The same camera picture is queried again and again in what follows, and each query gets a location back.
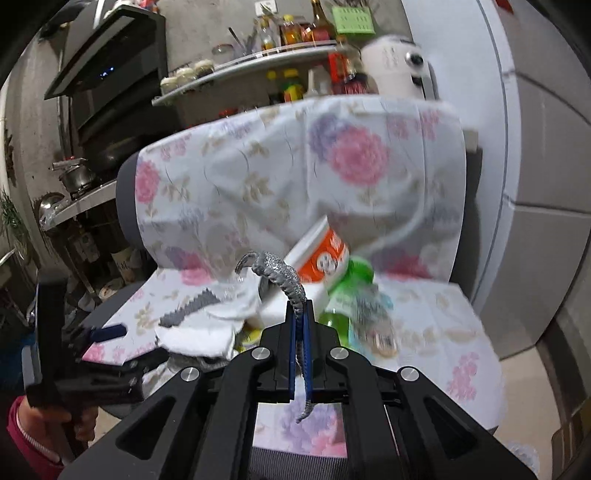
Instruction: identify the white squeeze bottle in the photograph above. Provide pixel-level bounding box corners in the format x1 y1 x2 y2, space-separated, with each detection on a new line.
306 66 332 99

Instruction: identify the yellow green packet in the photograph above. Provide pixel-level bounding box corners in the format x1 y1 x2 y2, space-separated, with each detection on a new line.
232 322 263 355

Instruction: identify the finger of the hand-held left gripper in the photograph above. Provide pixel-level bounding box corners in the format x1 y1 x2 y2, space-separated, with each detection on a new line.
82 346 170 376
68 323 127 344

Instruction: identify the green box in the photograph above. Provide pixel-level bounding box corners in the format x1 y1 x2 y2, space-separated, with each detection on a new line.
331 4 378 36

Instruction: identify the dark sauce bottle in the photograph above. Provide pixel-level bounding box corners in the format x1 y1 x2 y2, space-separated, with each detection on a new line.
308 0 334 43

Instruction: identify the black range hood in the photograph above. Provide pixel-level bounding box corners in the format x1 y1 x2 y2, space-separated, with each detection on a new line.
44 1 168 140

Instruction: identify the black wok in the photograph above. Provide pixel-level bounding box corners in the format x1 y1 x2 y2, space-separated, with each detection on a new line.
87 135 141 175

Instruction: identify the person's left hand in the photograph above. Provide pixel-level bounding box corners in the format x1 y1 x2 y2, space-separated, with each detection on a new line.
69 406 100 446

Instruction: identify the kitchen counter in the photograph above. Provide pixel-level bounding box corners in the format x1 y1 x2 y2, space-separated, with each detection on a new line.
42 178 120 229

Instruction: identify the orange instant noodle cup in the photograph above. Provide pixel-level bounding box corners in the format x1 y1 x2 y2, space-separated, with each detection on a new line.
283 216 352 291

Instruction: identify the white plastic bag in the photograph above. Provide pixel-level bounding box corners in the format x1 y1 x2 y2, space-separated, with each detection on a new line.
110 247 140 289

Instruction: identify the grey chair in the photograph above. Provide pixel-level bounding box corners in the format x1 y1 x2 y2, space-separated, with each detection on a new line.
28 148 485 480

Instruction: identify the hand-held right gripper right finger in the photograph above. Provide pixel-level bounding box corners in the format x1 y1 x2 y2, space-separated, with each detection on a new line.
302 301 540 480

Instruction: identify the green yellow capped bottle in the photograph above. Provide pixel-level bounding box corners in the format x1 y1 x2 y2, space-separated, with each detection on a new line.
281 69 304 103

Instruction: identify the corner shelf rack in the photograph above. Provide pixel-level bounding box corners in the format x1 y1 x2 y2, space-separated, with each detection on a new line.
151 39 343 108

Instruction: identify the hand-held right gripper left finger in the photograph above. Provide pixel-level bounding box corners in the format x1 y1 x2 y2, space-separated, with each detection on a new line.
55 304 298 480

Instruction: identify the metal pot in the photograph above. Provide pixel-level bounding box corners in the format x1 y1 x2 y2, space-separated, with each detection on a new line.
52 157 99 195

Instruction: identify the green roller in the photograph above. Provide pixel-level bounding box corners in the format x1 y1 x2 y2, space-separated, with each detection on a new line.
318 257 400 360

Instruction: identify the white refrigerator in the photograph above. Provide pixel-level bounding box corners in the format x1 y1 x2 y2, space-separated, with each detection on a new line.
401 0 591 366

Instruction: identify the yellow oil bottle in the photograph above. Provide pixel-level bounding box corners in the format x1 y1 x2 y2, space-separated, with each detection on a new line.
257 16 278 51

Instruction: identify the grey toy snake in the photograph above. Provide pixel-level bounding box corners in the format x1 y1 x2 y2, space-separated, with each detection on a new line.
235 250 317 424

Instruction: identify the metal bowl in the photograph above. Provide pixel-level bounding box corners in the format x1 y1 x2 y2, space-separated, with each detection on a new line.
38 194 66 223

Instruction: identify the blue bucket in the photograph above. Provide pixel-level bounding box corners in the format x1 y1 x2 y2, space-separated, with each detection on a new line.
0 331 37 389

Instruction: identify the floral printed cloth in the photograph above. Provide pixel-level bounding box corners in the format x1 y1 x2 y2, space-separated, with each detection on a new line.
81 96 507 459

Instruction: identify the grey serrated strip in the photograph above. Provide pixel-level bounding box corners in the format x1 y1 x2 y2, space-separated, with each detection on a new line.
158 289 221 329

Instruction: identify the white rice cooker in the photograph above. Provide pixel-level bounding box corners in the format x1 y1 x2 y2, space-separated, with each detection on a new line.
359 36 428 100

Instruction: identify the orange liquid bottle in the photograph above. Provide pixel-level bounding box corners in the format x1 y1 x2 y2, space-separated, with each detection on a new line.
279 14 304 47

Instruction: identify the red labelled bottle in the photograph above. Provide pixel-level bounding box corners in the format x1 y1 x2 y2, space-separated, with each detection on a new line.
329 50 360 85

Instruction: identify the white cloth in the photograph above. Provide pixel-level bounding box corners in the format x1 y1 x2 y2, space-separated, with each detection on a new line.
154 277 265 361

